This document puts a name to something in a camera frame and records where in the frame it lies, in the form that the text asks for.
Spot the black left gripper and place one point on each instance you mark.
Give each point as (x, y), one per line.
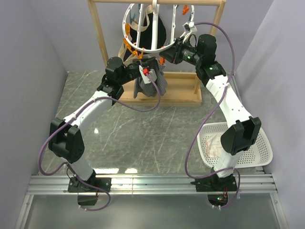
(148, 63)

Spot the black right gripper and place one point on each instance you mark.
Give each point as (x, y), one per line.
(175, 51)

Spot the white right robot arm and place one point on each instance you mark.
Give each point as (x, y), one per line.
(243, 129)

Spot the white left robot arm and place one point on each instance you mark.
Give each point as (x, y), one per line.
(66, 140)

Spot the navy underwear beige waistband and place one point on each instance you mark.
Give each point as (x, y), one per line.
(125, 55)

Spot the black underwear beige waistband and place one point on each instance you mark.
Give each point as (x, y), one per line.
(146, 30)

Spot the white round clip hanger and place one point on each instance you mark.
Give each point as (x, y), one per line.
(141, 10)

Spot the white pink-trimmed underwear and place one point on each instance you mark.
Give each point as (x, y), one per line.
(214, 147)

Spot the wooden hanging rack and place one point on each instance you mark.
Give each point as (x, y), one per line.
(170, 88)

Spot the white perforated plastic basket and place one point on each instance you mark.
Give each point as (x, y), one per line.
(258, 155)

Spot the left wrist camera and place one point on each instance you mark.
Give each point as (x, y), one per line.
(147, 75)

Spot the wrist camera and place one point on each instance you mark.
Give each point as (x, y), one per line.
(147, 75)
(189, 29)

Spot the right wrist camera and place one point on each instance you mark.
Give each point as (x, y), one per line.
(189, 29)

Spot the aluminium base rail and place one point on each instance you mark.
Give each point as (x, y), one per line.
(135, 184)

